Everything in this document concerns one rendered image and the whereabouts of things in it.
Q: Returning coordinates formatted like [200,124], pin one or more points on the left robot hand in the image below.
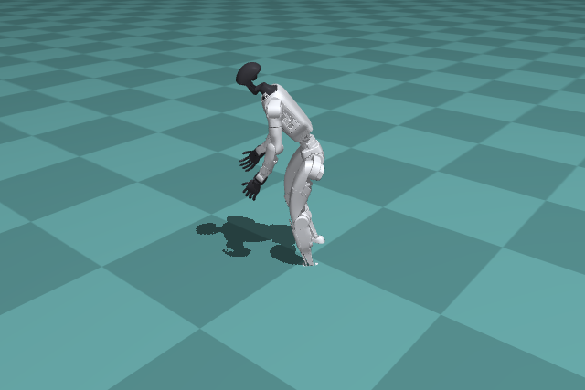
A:
[253,187]

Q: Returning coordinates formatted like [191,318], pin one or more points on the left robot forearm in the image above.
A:
[270,160]

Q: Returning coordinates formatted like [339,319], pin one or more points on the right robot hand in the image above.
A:
[253,159]

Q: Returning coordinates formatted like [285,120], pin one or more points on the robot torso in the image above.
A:
[295,123]

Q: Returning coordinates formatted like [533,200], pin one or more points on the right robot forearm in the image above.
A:
[262,148]

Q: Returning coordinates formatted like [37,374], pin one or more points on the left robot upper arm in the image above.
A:
[274,113]

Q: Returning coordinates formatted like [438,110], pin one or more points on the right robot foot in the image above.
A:
[318,239]

